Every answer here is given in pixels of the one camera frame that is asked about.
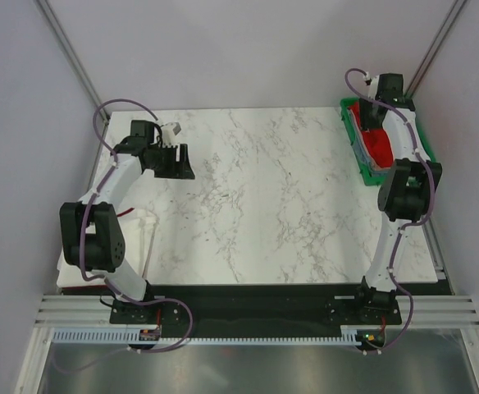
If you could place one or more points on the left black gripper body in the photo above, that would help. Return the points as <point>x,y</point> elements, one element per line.
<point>164,162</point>

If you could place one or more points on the aluminium front frame rail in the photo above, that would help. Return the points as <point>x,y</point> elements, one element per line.
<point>430,312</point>

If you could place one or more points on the red t shirt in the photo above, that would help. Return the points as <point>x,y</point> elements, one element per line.
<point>376,141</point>

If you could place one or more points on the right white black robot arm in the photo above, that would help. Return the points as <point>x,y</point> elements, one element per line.
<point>406,197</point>

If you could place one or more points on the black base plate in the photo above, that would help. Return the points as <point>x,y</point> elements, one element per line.
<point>259,311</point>

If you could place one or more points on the green plastic bin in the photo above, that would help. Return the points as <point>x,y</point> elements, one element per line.
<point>369,179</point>

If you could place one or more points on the folded white t shirt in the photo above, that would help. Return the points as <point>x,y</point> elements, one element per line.
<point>138,228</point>

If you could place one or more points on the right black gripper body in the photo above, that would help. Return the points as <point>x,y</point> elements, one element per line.
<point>367,121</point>

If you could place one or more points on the right aluminium corner post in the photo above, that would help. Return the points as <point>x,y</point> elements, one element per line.
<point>437,43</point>

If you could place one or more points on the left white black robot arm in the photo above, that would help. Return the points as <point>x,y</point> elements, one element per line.
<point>92,239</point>

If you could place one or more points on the folded dark red shirt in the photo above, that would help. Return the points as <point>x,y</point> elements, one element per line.
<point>83,290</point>

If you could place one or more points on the white slotted cable duct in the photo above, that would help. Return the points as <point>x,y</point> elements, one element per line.
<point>142,337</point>

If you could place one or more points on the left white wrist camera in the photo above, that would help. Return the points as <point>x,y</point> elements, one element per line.
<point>170,131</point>

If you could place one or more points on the left aluminium corner post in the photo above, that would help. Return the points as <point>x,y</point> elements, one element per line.
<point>65,45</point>

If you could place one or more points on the aluminium corner post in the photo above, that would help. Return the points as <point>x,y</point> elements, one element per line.
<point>437,43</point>
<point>65,45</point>

